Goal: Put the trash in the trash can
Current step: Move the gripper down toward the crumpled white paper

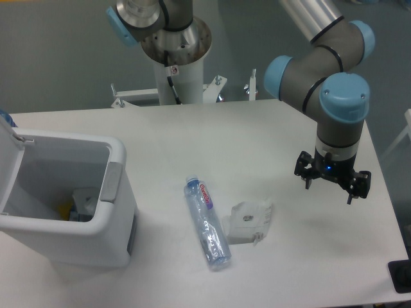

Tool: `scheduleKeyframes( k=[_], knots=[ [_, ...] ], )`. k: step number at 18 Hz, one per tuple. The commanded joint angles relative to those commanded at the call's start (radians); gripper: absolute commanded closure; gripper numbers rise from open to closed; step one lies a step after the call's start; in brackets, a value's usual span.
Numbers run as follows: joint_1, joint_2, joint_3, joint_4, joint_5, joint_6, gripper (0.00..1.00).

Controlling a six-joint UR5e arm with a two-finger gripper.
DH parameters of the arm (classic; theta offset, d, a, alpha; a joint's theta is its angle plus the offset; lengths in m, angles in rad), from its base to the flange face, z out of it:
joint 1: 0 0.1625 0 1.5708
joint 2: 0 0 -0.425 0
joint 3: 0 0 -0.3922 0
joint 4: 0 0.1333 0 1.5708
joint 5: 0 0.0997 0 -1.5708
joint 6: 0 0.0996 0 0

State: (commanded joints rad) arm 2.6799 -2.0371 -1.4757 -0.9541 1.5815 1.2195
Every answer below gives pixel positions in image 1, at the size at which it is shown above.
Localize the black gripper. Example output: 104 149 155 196
294 150 372 205

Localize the blue bottle behind can lid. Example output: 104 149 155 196
0 109 17 128

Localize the black cable on pedestal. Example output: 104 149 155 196
163 49 183 106

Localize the white trash can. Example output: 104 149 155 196
1 121 137 267

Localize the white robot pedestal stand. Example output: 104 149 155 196
110 16 259 108

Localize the black device at table edge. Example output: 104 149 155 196
388 259 410 294

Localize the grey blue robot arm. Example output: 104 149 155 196
106 1 375 199

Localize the white frame at right edge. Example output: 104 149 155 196
381 109 410 161

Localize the clear plastic water bottle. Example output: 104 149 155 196
184 175 232 271

